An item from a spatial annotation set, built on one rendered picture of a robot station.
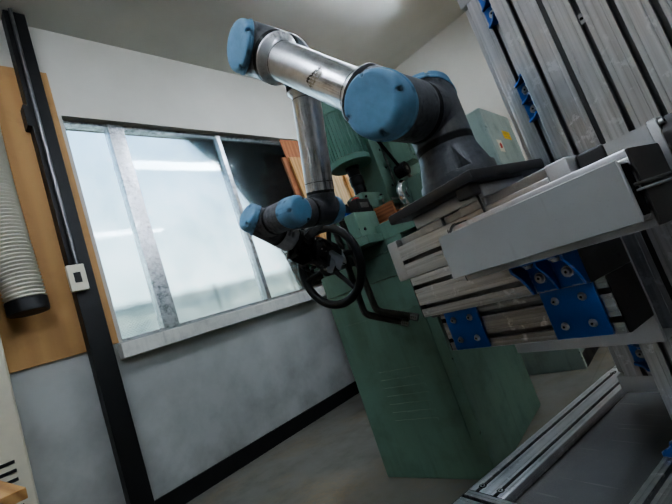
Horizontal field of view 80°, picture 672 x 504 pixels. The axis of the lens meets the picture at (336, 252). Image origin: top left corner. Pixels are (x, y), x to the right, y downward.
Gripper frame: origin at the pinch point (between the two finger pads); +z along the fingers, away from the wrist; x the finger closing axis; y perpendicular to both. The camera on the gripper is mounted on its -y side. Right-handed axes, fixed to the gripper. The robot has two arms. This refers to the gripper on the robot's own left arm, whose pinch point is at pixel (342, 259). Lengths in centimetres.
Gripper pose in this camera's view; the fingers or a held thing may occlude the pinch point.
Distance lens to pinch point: 122.9
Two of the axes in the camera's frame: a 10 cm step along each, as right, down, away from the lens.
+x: 7.1, -3.4, -6.2
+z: 7.1, 3.8, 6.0
